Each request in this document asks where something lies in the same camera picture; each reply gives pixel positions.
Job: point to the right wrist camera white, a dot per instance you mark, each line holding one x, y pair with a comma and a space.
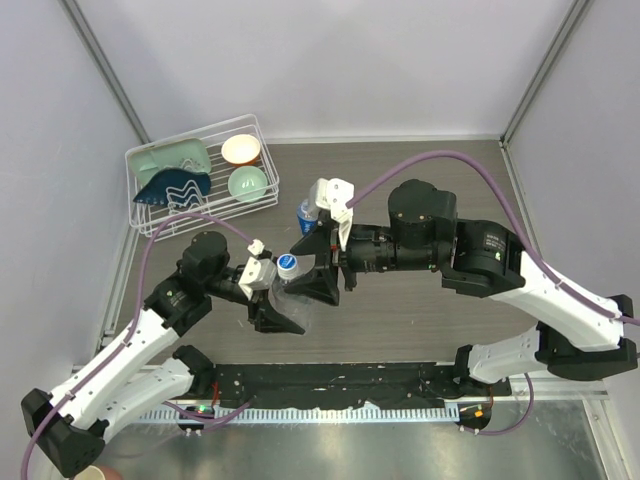
333, 195

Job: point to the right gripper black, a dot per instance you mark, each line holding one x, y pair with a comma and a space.
321, 284

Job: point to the mint green plate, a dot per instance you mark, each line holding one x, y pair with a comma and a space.
187, 154

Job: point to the pink cup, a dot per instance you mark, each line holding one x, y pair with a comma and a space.
108, 473

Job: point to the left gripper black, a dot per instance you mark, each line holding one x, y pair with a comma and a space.
264, 316

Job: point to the slotted cable duct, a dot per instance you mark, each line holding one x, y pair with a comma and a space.
368, 413

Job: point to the blue labelled plastic bottle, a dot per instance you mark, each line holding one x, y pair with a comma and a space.
307, 214

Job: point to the white wire dish rack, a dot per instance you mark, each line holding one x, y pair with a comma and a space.
218, 202

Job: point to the clear unlabelled plastic bottle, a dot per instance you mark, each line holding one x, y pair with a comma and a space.
297, 308

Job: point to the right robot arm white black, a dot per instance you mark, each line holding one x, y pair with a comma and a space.
480, 259

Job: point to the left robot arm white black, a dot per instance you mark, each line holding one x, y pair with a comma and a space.
72, 423

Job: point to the cream cup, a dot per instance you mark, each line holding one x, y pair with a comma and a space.
92, 472

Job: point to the orange white bowl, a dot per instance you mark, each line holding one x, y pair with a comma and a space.
241, 150

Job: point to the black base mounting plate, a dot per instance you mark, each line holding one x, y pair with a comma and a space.
334, 386

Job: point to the mint green bowl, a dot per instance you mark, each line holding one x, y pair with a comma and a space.
247, 184

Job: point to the dark blue plate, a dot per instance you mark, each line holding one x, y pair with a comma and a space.
171, 185

